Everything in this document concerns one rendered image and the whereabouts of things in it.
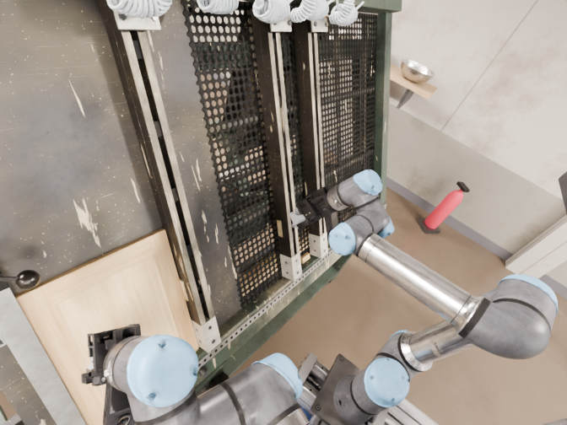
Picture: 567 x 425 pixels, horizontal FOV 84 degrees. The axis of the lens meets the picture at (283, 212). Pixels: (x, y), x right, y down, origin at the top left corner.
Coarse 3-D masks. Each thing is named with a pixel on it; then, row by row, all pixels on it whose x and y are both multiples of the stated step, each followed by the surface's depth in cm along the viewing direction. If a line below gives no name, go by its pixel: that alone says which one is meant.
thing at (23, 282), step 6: (24, 270) 61; (30, 270) 61; (0, 276) 62; (18, 276) 60; (24, 276) 60; (30, 276) 60; (36, 276) 61; (18, 282) 59; (24, 282) 60; (30, 282) 60; (36, 282) 61; (24, 288) 60; (30, 288) 61
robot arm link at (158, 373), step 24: (144, 336) 44; (168, 336) 40; (120, 360) 41; (144, 360) 36; (168, 360) 37; (192, 360) 39; (120, 384) 40; (144, 384) 35; (168, 384) 36; (192, 384) 38; (144, 408) 37; (168, 408) 37
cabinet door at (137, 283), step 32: (128, 256) 88; (160, 256) 96; (32, 288) 73; (64, 288) 78; (96, 288) 84; (128, 288) 90; (160, 288) 99; (32, 320) 74; (64, 320) 79; (96, 320) 85; (128, 320) 92; (160, 320) 101; (64, 352) 80; (64, 384) 82; (96, 416) 90
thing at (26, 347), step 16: (0, 304) 67; (16, 304) 69; (0, 320) 67; (16, 320) 70; (16, 336) 70; (32, 336) 72; (16, 352) 71; (32, 352) 73; (32, 368) 74; (48, 368) 76; (32, 384) 74; (48, 384) 77; (48, 400) 78; (64, 400) 81; (64, 416) 82; (80, 416) 85
